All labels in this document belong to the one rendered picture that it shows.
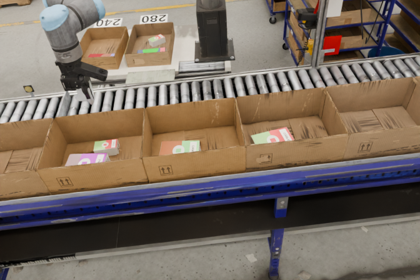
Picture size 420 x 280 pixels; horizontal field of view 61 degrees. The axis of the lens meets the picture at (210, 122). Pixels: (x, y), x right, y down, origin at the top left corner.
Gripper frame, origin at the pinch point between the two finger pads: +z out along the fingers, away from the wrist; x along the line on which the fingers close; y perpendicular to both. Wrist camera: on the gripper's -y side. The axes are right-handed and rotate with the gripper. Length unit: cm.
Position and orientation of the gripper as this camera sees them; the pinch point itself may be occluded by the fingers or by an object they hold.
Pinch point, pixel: (93, 100)
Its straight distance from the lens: 144.2
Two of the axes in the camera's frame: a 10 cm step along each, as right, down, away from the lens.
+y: -9.9, 1.3, -0.4
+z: 0.7, 7.3, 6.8
